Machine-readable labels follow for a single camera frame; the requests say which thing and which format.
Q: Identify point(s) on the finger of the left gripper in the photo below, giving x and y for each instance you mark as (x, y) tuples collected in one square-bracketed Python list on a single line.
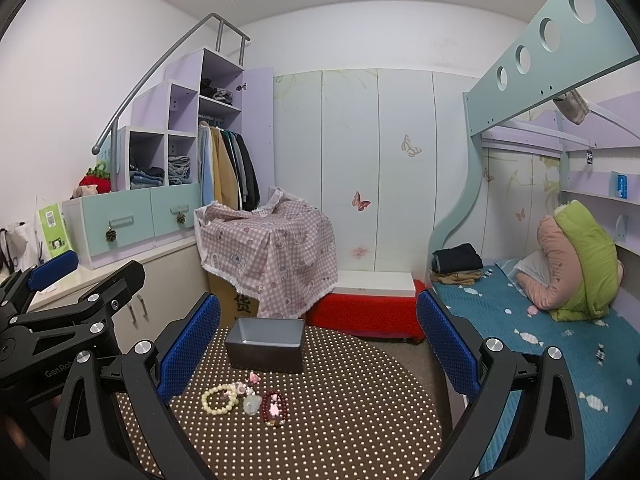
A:
[(112, 289), (52, 271)]

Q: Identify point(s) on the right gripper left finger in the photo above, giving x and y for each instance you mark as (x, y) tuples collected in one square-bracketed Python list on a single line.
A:
[(90, 440)]

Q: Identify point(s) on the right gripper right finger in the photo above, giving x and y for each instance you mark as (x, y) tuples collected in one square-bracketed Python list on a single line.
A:
[(545, 439)]

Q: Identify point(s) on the pink pearl charm keychain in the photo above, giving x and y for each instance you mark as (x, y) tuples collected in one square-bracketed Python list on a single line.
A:
[(247, 386)]

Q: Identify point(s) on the pale jade carved pendant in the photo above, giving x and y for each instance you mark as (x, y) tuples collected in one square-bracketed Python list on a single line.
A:
[(251, 404)]

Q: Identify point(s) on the green paper bag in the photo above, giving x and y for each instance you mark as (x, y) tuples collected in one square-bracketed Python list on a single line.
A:
[(52, 230)]

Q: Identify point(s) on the white plastic bag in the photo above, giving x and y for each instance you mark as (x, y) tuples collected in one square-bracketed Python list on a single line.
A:
[(20, 247)]

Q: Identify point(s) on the teal drawer unit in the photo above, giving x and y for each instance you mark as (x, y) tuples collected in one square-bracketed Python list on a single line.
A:
[(110, 227)]

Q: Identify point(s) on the cream low cabinet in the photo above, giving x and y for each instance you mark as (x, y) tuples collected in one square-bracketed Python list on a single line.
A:
[(173, 282)]

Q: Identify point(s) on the red strawberry plush toy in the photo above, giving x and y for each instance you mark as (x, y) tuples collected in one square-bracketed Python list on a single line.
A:
[(98, 177)]

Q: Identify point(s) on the brown cardboard box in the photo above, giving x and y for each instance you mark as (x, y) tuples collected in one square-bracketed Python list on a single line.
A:
[(233, 305)]

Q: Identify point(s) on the brown polka dot tablecloth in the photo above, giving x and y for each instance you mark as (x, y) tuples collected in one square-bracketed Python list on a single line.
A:
[(354, 413)]

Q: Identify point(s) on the purple stair shelf unit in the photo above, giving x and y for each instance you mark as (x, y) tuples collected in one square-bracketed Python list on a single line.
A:
[(203, 85)]

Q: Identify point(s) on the pink plush pillow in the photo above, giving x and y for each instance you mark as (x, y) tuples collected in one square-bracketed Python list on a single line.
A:
[(551, 275)]

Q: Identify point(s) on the grey rectangular storage box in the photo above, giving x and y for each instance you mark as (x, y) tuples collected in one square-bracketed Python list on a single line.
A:
[(273, 345)]

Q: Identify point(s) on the hanging clothes row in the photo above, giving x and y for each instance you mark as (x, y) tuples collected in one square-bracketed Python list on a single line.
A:
[(225, 170)]

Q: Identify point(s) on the pink checked cloth cover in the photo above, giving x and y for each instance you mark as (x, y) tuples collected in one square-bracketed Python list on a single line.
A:
[(281, 254)]

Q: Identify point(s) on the red upholstered bench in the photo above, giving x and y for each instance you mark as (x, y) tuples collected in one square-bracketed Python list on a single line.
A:
[(374, 317)]

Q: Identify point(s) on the folded dark clothes stack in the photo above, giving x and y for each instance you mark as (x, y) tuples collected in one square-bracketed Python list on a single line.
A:
[(460, 265)]

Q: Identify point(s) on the white flat box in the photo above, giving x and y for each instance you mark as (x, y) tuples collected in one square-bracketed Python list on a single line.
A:
[(374, 284)]

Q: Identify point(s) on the white wardrobe with butterflies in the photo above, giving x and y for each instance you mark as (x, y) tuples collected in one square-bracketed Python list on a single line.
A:
[(381, 152)]

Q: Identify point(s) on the teal bunk bed frame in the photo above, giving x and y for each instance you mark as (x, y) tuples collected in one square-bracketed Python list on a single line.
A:
[(568, 43)]

